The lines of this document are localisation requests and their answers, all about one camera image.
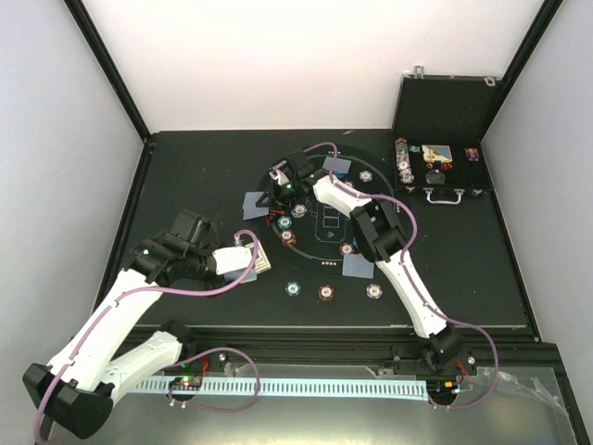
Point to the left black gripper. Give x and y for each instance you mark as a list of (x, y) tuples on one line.
[(208, 283)]

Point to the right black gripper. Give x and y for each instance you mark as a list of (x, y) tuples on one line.
[(262, 198)]

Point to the dealt card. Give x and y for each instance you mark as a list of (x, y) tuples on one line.
[(339, 166), (356, 266), (250, 209)]

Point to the triangular red dealer button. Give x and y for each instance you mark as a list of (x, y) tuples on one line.
[(272, 216)]

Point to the green chips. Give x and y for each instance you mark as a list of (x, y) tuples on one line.
[(284, 223)]

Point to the purple chips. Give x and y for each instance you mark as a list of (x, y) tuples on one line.
[(366, 176), (299, 211), (472, 154)]

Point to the red chips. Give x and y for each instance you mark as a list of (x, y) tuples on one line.
[(346, 248), (288, 238)]

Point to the green poker chip stack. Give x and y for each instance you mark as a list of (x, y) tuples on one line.
[(293, 289)]

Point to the dealt card top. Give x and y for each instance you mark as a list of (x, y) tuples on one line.
[(339, 166)]

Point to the red poker chip stack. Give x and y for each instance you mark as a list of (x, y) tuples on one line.
[(326, 293)]

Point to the dealt card bottom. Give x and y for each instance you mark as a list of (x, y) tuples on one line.
[(356, 266)]

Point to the purple poker chip stack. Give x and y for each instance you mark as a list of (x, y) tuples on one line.
[(374, 291)]

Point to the blue backed card stack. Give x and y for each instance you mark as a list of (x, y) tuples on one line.
[(241, 276)]

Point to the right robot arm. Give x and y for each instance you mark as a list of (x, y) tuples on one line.
[(385, 229)]

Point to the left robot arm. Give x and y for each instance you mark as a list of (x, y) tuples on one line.
[(81, 384)]

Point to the round black poker mat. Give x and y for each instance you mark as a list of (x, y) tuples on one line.
[(322, 230)]

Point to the chip row in case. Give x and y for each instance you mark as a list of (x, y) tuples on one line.
[(403, 161)]

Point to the red dice in case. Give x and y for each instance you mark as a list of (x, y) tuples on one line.
[(441, 166)]

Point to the black round button in case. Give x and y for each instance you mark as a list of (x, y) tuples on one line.
[(436, 177)]

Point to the card deck in case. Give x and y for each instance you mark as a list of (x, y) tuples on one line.
[(437, 153)]

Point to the black poker set case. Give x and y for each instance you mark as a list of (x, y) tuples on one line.
[(445, 110)]

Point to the purple chips in case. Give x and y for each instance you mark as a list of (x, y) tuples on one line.
[(472, 154)]

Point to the black aluminium front rail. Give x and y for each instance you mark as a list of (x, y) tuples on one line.
[(313, 345)]

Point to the white slotted cable duct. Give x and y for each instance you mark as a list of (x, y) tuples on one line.
[(285, 387)]

